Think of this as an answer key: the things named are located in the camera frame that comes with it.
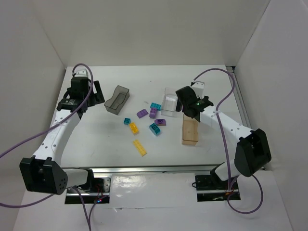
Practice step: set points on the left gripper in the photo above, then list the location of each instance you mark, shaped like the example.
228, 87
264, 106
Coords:
94, 96

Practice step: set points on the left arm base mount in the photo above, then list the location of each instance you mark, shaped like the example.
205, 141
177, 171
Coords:
98, 192

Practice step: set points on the dark smoky plastic container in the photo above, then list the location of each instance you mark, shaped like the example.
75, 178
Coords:
118, 100

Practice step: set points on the clear plastic container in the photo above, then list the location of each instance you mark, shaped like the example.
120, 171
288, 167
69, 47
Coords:
169, 103

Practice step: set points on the aluminium front rail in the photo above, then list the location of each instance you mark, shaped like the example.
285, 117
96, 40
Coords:
108, 171

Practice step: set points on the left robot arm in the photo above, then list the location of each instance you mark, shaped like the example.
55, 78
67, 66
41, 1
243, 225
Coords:
42, 172

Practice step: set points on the yellow long lego plate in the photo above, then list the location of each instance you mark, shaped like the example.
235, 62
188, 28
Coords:
139, 147

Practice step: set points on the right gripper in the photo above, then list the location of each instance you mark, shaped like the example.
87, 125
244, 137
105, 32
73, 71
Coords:
186, 95

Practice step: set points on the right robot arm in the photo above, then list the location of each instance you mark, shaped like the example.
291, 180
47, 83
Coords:
251, 146

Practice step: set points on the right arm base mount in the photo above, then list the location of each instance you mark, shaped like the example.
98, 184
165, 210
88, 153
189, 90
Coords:
211, 190

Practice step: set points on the small teal lego brick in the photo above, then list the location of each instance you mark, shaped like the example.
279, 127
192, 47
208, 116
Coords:
127, 121

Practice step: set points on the teal curved lego brick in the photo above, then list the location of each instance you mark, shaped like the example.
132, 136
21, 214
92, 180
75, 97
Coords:
154, 128

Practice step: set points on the purple curved lego brick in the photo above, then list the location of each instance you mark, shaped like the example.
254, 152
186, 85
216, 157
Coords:
142, 113

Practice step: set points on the purple lego brick with hole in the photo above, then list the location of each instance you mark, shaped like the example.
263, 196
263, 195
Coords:
160, 122

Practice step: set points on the yellow small lego brick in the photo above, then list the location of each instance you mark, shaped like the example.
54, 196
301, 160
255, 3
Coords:
133, 128

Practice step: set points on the wooden tan container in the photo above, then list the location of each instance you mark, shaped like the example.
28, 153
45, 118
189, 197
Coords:
189, 131

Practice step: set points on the purple square lego brick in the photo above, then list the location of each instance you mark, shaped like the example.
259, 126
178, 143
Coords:
153, 112

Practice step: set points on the aluminium side rail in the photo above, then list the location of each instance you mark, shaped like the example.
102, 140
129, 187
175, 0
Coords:
240, 100

